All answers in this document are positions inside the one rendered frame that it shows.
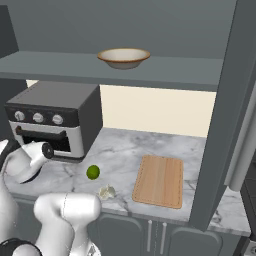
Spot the green lime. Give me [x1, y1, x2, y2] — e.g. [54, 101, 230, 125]
[86, 164, 101, 181]

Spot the wooden cutting board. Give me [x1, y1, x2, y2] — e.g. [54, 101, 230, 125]
[131, 154, 185, 210]

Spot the white garlic bulb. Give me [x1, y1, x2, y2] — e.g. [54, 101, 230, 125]
[98, 184, 117, 201]

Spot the white bowl with brown rim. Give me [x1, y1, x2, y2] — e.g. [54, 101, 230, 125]
[96, 47, 151, 71]

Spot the dark grey cabinet door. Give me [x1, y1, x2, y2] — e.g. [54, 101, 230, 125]
[188, 0, 256, 233]

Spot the silver toaster oven knob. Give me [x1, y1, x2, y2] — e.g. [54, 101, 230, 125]
[14, 110, 26, 122]
[32, 112, 45, 124]
[51, 114, 64, 126]

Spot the black and silver toaster oven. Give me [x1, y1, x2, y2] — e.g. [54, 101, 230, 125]
[4, 80, 104, 164]

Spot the dark grey base cupboard door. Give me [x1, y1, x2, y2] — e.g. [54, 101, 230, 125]
[95, 213, 147, 256]
[166, 225, 224, 256]

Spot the dark grey wall cabinet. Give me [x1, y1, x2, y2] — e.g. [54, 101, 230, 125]
[0, 0, 238, 93]

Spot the black toaster oven door handle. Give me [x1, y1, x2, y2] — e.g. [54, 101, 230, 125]
[15, 126, 68, 142]

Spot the silver base cupboard handle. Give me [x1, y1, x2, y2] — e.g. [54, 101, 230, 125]
[146, 219, 154, 253]
[159, 222, 168, 256]

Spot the silver cabinet door handle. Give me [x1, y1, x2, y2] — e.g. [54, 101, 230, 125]
[223, 82, 256, 193]

